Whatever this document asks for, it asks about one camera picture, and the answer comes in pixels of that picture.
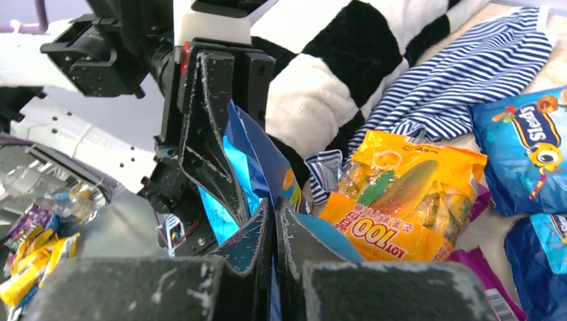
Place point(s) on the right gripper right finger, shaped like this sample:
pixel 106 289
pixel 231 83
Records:
pixel 381 283

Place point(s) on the orange 100 candy bag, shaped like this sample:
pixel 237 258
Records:
pixel 402 200

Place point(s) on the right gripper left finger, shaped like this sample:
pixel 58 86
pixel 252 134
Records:
pixel 146 283

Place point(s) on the blue Slendy candy bag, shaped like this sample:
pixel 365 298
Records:
pixel 524 138

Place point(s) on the black white checkered pillow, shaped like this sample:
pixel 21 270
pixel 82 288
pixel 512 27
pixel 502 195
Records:
pixel 333 60

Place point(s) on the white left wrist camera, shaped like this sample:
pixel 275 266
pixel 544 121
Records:
pixel 192 20

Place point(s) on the blue candy bag front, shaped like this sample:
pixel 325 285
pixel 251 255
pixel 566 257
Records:
pixel 264 173

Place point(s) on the purple candy bag under orange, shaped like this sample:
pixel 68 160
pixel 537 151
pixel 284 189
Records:
pixel 482 201

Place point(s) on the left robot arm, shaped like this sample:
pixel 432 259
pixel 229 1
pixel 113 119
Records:
pixel 101 54

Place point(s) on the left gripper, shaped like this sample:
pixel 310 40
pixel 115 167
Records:
pixel 198 81

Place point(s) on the blue white striped cloth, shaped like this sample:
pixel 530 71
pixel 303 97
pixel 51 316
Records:
pixel 493 60

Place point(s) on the purple grape candy bag left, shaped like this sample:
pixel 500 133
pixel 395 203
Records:
pixel 503 306

